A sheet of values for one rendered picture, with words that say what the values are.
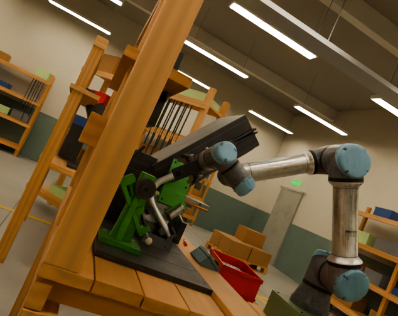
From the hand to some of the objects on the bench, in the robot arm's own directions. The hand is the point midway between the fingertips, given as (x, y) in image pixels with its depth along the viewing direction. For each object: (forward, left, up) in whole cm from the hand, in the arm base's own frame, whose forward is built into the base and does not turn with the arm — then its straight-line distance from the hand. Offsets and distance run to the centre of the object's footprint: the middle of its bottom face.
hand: (182, 171), depth 147 cm
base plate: (+1, -28, -35) cm, 45 cm away
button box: (-29, -8, -37) cm, 47 cm away
